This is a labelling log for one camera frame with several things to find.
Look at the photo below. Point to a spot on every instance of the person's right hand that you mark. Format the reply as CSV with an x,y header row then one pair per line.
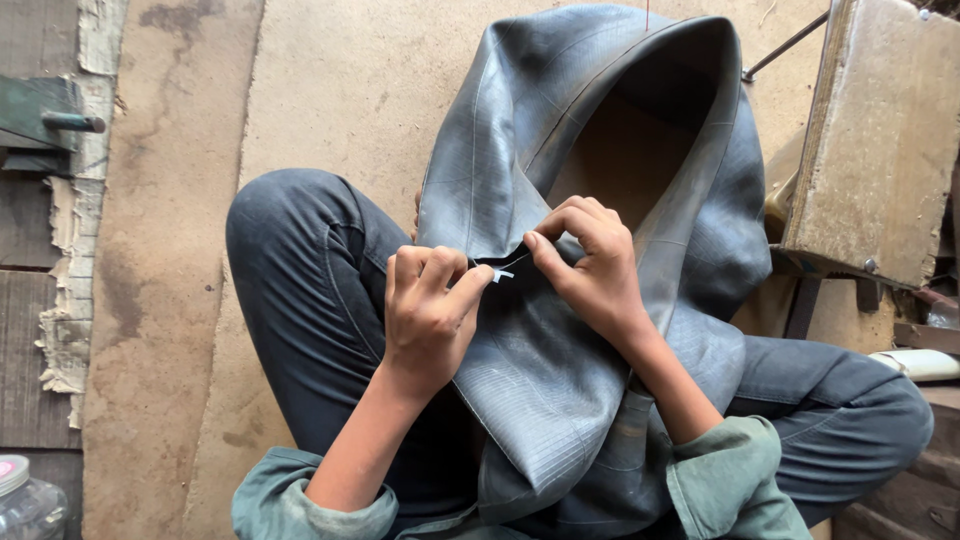
x,y
600,277

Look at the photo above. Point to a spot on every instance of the person's left hand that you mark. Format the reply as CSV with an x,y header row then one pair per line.
x,y
424,330

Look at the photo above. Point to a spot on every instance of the small white strip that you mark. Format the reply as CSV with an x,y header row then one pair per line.
x,y
501,274

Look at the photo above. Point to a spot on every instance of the grey rubber tube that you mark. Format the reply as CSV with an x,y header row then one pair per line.
x,y
540,375

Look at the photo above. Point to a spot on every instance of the person's bare foot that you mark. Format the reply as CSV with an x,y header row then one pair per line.
x,y
416,217

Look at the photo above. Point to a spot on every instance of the person's dark jeans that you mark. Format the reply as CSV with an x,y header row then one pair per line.
x,y
300,300

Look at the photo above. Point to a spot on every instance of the person's green shirt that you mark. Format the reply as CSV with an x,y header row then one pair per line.
x,y
720,487

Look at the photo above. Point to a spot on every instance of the torn brown cardboard sheet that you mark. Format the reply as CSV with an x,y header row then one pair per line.
x,y
172,225

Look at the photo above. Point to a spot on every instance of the thin metal rod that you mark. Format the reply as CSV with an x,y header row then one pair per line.
x,y
784,46

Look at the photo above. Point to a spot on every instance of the worn wooden box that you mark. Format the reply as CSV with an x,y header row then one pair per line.
x,y
877,135

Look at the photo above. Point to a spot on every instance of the white plastic pipe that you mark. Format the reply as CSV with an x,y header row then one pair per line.
x,y
921,365

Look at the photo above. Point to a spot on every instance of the clear plastic jar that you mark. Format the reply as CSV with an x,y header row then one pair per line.
x,y
28,501

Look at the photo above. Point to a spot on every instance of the green metal fixture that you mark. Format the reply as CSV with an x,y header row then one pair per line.
x,y
41,124

